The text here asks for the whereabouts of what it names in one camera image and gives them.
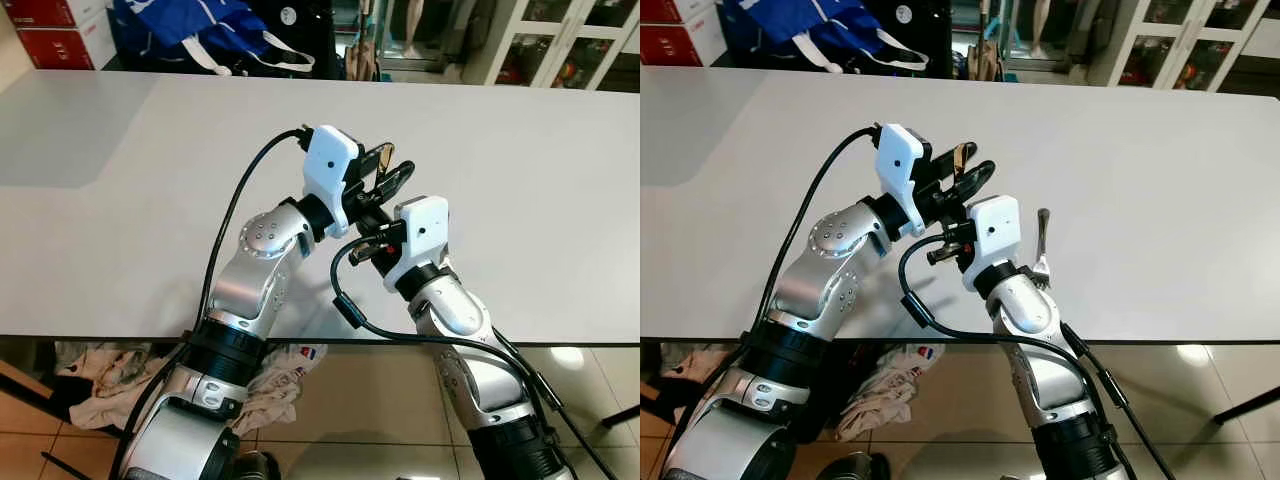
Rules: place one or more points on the red cardboard box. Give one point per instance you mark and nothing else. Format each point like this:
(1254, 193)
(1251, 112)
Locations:
(665, 10)
(675, 48)
(35, 12)
(55, 50)

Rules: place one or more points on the silver metal fork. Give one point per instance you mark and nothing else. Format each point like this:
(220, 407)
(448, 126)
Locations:
(1043, 235)

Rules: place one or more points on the white glass door cabinet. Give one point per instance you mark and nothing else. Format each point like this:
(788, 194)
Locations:
(505, 40)
(1130, 40)

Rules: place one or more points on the beige crumpled cloth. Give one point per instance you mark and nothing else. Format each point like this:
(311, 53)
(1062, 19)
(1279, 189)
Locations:
(100, 385)
(700, 355)

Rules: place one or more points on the black table leg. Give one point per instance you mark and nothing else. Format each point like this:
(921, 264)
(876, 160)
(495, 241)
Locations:
(1250, 402)
(620, 416)

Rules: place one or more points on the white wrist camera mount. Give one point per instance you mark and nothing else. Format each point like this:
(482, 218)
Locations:
(995, 230)
(330, 160)
(900, 160)
(420, 230)

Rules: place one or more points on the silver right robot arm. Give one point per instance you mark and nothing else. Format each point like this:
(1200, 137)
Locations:
(1030, 315)
(455, 310)

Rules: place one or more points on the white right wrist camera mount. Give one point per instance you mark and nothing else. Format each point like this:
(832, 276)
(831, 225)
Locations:
(420, 230)
(995, 230)

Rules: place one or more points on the black bag round label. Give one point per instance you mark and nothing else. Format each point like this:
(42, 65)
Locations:
(930, 40)
(310, 40)

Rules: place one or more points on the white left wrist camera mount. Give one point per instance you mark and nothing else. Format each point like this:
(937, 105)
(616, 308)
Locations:
(900, 160)
(330, 160)

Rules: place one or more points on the gold metal spoon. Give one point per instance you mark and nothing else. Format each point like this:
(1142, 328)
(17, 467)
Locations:
(378, 159)
(963, 160)

